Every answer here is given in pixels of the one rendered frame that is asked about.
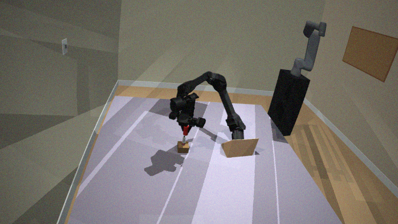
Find red cylinder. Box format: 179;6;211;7
183;126;189;136

